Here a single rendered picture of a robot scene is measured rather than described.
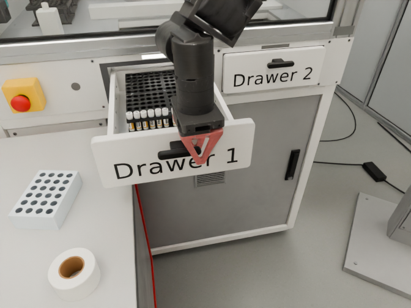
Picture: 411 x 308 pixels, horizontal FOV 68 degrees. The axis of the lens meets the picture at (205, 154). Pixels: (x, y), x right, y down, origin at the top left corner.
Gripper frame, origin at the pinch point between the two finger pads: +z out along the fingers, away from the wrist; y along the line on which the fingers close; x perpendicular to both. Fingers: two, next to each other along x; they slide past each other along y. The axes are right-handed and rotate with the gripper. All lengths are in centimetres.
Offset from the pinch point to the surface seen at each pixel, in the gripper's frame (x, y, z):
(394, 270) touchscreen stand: -85, 11, 86
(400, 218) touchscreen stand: -94, 25, 71
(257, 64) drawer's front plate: -24.7, 32.7, -2.3
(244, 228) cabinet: -28, 41, 75
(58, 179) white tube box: 26.9, 12.0, 9.0
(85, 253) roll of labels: 20.8, -7.5, 10.2
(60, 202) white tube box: 25.8, 5.2, 9.5
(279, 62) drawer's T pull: -29.3, 29.2, -3.4
